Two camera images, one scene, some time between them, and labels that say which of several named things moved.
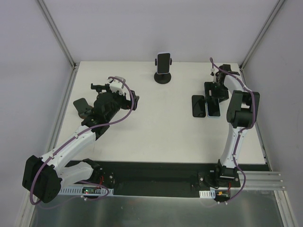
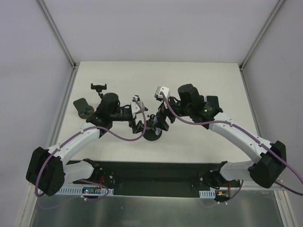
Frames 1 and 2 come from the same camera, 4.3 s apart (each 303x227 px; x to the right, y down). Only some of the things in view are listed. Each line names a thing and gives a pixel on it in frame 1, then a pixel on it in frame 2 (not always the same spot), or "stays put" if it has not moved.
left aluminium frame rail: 26,212 stays put
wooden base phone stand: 84,109 stays put
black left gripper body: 129,100 to 136,124
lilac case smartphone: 163,63 to 157,130
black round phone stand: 162,78 to 152,133
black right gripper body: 215,90 to 164,118
